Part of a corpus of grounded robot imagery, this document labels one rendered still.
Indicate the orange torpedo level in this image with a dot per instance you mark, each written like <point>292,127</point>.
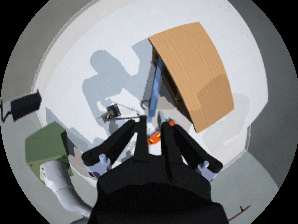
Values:
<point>155,137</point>

